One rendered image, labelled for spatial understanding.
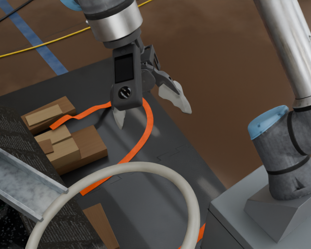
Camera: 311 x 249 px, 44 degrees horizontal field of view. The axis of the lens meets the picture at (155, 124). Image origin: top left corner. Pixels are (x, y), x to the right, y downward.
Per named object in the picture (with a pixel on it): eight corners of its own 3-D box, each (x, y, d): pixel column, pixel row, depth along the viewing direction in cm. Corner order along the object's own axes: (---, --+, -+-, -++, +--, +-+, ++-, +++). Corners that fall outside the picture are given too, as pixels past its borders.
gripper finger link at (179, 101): (199, 90, 79) (163, 66, 76) (200, 107, 74) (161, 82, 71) (190, 100, 80) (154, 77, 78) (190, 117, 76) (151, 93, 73)
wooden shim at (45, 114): (29, 127, 273) (29, 125, 272) (25, 118, 278) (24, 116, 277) (62, 114, 281) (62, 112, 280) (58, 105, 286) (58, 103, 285)
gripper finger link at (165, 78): (184, 85, 73) (146, 60, 70) (184, 89, 72) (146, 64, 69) (170, 101, 76) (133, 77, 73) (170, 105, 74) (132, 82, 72)
